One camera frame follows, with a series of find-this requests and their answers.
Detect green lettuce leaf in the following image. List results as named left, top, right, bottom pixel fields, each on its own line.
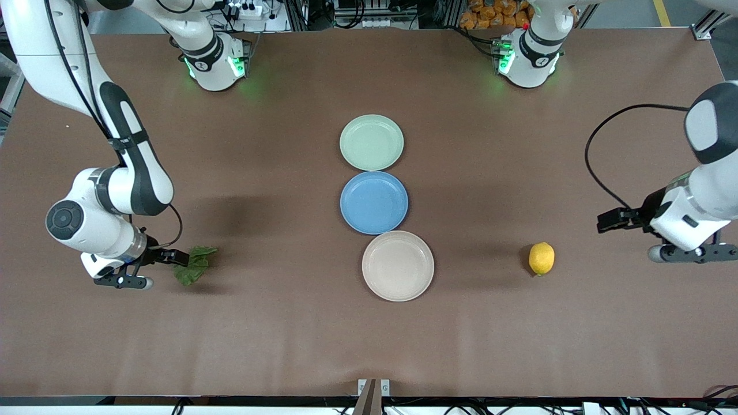
left=173, top=246, right=220, bottom=287

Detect yellow lemon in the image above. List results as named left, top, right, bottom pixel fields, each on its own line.
left=528, top=242, right=556, bottom=277

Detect grey metal rack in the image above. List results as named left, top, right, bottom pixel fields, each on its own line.
left=0, top=55, right=27, bottom=136

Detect blue round plate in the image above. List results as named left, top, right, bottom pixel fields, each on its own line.
left=340, top=171, right=409, bottom=235

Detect beige round plate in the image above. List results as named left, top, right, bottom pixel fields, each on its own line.
left=362, top=231, right=435, bottom=303

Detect light green round plate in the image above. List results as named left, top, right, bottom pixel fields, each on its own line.
left=339, top=114, right=405, bottom=172

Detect bag of orange fruit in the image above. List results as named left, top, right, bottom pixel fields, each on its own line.
left=460, top=0, right=534, bottom=29

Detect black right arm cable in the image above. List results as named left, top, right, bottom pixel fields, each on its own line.
left=43, top=0, right=184, bottom=250

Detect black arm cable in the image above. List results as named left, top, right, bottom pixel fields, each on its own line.
left=43, top=0, right=184, bottom=250
left=584, top=103, right=691, bottom=211

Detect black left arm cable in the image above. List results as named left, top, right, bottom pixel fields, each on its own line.
left=584, top=103, right=691, bottom=211

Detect aluminium frame profile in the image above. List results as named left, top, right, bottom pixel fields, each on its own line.
left=692, top=9, right=734, bottom=41

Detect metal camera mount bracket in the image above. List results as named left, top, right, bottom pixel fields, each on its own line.
left=353, top=379, right=391, bottom=415

